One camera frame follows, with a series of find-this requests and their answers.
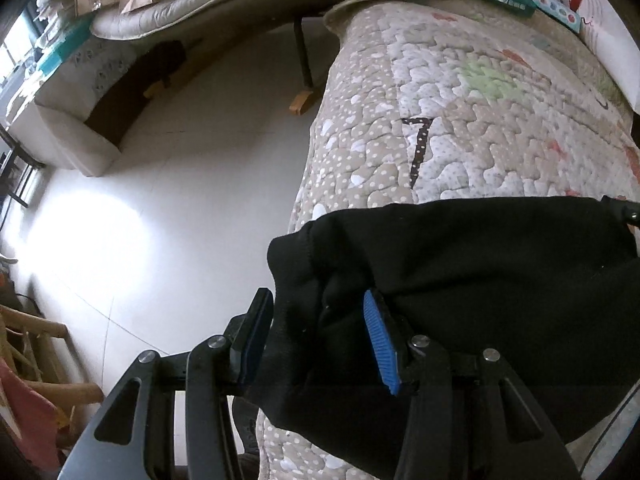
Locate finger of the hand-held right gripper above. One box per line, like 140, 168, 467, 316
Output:
600, 195, 640, 233

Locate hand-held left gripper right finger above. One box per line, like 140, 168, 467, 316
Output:
363, 289, 567, 480

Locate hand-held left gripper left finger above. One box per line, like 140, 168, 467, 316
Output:
57, 287, 275, 480

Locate black pants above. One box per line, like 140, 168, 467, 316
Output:
243, 195, 640, 448

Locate quilted printed blanket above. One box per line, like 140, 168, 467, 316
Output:
252, 0, 640, 480

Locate white printed pillow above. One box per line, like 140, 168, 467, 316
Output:
542, 0, 640, 111

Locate wooden chair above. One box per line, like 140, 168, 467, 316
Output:
0, 302, 105, 453

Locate red cloth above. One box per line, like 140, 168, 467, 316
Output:
0, 360, 61, 471

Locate black metal table leg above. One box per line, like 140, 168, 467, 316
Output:
293, 16, 316, 92

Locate beige cushioned sofa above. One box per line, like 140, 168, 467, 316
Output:
10, 0, 381, 177

